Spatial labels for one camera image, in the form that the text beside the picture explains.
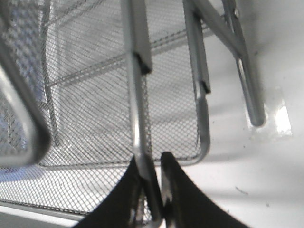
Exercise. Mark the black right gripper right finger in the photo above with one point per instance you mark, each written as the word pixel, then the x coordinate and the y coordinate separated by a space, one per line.
pixel 185 205

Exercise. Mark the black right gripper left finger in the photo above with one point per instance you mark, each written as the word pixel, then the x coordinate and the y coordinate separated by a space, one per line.
pixel 120 208

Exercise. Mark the silver mesh tray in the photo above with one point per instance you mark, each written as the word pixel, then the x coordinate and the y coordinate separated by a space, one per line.
pixel 24 135
pixel 48 195
pixel 87 94

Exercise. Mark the silver wire rack frame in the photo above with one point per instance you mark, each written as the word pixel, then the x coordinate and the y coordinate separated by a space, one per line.
pixel 229 31

